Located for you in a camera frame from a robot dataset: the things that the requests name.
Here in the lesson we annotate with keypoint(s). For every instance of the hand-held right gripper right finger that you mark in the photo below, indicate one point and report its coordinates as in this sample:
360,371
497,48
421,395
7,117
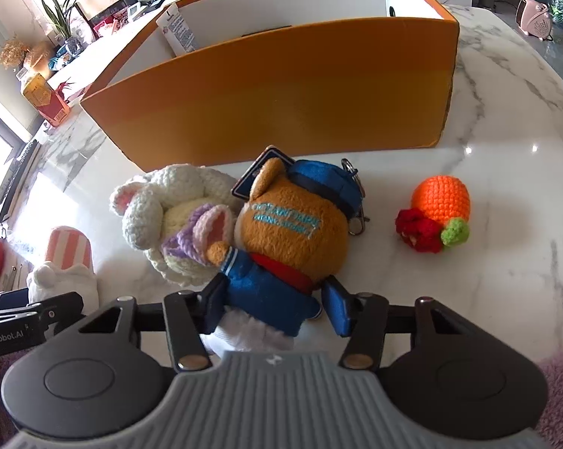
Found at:
336,308

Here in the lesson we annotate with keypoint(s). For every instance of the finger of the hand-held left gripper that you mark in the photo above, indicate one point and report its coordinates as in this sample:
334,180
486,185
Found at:
61,311

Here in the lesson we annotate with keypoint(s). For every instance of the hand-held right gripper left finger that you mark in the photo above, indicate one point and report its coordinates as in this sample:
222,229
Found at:
214,301

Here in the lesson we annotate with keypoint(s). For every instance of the brown bear plush blue outfit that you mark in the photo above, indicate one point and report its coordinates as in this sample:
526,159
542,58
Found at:
290,234

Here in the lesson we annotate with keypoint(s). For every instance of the orange cardboard box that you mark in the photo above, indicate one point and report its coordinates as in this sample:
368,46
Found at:
272,103

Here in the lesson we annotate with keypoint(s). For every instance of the pink striped popcorn plush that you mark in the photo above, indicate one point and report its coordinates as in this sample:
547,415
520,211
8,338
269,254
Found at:
66,266

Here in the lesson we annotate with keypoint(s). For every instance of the white crochet bunny plush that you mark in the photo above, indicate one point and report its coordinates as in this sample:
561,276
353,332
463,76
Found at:
169,215

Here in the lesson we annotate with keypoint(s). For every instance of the orange crochet carrot toy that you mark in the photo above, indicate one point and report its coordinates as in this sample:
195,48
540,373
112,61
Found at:
440,210

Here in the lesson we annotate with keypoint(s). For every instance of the orange snack box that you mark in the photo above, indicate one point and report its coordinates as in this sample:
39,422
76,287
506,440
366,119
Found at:
45,98

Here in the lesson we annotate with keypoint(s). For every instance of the purple fuzzy garment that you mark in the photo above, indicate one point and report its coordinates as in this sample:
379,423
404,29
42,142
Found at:
562,402

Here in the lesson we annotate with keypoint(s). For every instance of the dried flower bunch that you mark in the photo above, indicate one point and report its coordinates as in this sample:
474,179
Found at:
12,54

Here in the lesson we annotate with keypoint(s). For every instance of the white paper packet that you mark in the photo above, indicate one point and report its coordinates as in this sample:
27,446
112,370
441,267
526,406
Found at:
178,28

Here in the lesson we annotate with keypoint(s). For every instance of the leafy plant in glass vase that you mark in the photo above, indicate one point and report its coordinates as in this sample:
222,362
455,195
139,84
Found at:
64,18

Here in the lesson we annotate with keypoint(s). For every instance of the pink desk heater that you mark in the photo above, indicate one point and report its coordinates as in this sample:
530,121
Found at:
536,16

